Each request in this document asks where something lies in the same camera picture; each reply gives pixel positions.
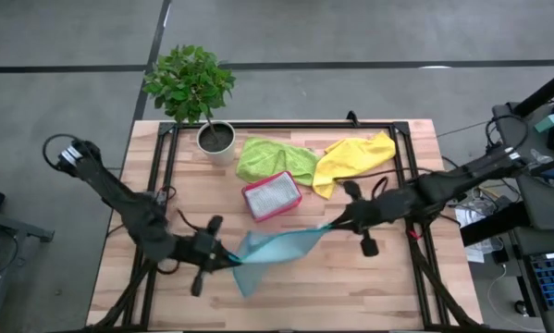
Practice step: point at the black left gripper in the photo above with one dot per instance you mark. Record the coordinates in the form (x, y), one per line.
(184, 250)

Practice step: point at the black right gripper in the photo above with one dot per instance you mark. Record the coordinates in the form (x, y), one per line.
(368, 242)

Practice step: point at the light blue teal-edged towel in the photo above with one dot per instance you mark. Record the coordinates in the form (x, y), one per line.
(272, 250)

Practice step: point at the yellow microfiber towel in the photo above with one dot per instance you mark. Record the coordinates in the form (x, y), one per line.
(350, 159)

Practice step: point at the grey waffle-weave towel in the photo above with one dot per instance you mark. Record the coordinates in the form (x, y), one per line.
(272, 195)

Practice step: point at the green fluffy towel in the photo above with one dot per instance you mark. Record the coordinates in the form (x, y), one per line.
(267, 159)

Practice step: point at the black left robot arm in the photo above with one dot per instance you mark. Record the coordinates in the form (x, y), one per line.
(114, 194)

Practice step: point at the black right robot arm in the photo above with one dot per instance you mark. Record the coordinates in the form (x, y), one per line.
(452, 182)

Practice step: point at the pink plastic bin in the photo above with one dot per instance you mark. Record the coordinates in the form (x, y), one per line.
(246, 199)

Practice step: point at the white plant pot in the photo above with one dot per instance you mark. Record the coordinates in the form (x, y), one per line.
(216, 157)

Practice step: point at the green leafy small tree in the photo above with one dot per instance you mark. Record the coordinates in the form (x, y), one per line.
(188, 83)

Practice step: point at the grey side desk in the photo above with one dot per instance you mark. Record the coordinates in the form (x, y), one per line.
(535, 203)

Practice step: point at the grey metal stand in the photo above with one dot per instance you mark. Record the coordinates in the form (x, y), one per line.
(17, 226)

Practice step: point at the small teal box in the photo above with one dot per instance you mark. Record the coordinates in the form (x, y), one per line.
(548, 123)

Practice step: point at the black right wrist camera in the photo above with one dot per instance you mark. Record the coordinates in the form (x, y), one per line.
(371, 210)

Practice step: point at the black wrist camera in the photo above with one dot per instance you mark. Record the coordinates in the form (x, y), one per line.
(371, 210)
(205, 241)

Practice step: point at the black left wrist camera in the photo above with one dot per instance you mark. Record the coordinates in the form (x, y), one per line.
(205, 241)

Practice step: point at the black frame clamp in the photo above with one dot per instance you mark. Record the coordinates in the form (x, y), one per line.
(352, 118)

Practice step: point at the black aluminium rig frame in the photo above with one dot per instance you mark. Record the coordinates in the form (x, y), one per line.
(281, 125)

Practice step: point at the black diagonal post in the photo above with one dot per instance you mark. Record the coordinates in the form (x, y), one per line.
(545, 92)

